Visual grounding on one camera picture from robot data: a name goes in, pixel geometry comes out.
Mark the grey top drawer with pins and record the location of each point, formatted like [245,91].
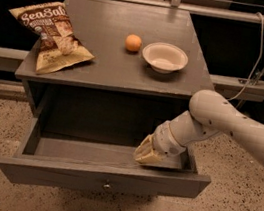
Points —
[60,155]

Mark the grey wooden drawer cabinet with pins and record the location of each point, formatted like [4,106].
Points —
[116,98]

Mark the white paper bowl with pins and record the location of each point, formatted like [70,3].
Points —
[165,58]

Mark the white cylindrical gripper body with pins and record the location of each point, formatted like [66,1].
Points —
[167,140]

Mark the orange fruit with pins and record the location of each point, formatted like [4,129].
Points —
[133,43]

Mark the sea salt chip bag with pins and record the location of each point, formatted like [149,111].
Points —
[59,48]

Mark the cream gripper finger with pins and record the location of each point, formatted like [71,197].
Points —
[146,153]

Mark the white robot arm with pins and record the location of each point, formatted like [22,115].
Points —
[208,114]

